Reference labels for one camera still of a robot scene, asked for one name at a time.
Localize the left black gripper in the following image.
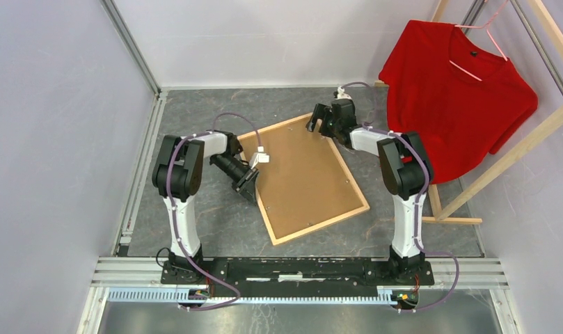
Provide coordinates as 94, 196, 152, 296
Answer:
212, 154, 261, 207

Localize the brown backing board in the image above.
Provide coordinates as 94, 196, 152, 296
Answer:
242, 118, 365, 241

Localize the wooden picture frame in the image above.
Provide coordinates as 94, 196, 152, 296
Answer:
237, 111, 371, 247

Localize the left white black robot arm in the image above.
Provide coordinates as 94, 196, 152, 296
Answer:
152, 130, 270, 284

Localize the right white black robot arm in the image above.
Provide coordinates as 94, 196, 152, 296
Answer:
306, 98, 433, 284

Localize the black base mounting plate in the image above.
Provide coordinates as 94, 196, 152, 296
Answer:
161, 257, 435, 298

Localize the red t-shirt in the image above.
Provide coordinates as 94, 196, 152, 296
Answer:
379, 20, 538, 184

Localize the pink clothes hanger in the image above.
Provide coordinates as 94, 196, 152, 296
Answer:
444, 1, 513, 86

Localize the wooden clothes rack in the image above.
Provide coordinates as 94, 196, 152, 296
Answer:
374, 0, 563, 227

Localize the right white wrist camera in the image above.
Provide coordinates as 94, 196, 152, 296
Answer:
333, 86, 352, 100

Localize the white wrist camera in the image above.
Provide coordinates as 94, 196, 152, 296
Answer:
333, 86, 352, 100
248, 146, 270, 170

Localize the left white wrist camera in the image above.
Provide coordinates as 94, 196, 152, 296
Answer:
248, 146, 270, 170

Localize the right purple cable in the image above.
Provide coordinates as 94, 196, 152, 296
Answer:
341, 81, 460, 315

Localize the purple cable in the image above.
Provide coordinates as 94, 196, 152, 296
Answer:
164, 113, 264, 312
341, 81, 460, 315

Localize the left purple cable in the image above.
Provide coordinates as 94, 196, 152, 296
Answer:
164, 113, 264, 312

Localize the aluminium rail frame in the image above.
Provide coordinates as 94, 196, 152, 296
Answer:
78, 257, 521, 333

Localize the metal corner post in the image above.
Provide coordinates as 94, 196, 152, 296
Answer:
100, 0, 161, 96

